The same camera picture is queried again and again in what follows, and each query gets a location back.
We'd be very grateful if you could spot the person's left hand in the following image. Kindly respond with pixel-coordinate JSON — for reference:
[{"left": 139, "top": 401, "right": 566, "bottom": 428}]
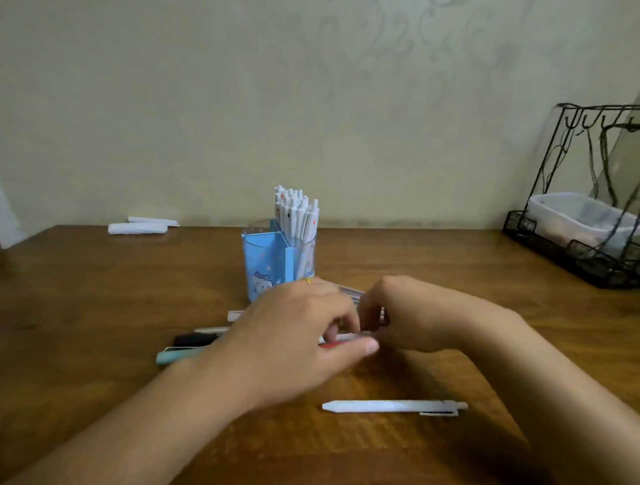
[{"left": 197, "top": 277, "right": 380, "bottom": 412}]

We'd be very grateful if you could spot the person's right hand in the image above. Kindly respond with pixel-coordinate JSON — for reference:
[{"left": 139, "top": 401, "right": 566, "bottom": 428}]
[{"left": 355, "top": 274, "right": 529, "bottom": 353}]

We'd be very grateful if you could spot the clear plastic container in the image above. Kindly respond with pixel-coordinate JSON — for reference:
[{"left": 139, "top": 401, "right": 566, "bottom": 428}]
[{"left": 527, "top": 192, "right": 640, "bottom": 256}]

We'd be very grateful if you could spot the person's right forearm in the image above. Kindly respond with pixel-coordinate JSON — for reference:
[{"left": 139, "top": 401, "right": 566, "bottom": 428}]
[{"left": 469, "top": 309, "right": 640, "bottom": 485}]

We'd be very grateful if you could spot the black pen white print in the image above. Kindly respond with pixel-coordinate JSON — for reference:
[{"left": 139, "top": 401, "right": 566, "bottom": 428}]
[{"left": 173, "top": 333, "right": 221, "bottom": 347}]

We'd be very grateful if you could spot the stack of frosted capped pens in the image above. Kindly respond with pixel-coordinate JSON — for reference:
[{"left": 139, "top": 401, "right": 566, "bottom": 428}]
[{"left": 227, "top": 284, "right": 387, "bottom": 326}]

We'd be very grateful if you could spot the brown wooden table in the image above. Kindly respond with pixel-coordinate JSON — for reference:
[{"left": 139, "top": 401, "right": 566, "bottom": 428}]
[{"left": 0, "top": 225, "right": 640, "bottom": 485}]

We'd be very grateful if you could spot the thick rolled white paper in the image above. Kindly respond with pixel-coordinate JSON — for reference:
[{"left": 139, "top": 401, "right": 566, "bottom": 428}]
[{"left": 107, "top": 223, "right": 169, "bottom": 235}]

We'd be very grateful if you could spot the brown cord loop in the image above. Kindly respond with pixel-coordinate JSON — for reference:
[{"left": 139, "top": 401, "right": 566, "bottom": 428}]
[{"left": 585, "top": 119, "right": 640, "bottom": 256}]

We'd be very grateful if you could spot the grey green pen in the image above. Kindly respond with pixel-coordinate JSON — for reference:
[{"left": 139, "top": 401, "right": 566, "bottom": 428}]
[{"left": 155, "top": 348, "right": 207, "bottom": 366}]

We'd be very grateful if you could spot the bunch of white pens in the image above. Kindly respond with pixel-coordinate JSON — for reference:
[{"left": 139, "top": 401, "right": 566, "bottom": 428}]
[{"left": 273, "top": 185, "right": 320, "bottom": 280}]

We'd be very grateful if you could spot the black wire rack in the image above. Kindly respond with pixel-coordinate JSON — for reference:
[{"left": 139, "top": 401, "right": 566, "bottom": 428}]
[{"left": 502, "top": 103, "right": 640, "bottom": 290}]

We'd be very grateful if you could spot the blue pen holder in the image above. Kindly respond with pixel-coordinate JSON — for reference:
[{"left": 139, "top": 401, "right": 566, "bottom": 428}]
[{"left": 241, "top": 219, "right": 317, "bottom": 303}]

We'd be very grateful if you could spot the plain white click pen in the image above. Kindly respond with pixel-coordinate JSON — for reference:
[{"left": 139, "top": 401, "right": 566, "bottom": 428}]
[{"left": 322, "top": 399, "right": 469, "bottom": 418}]

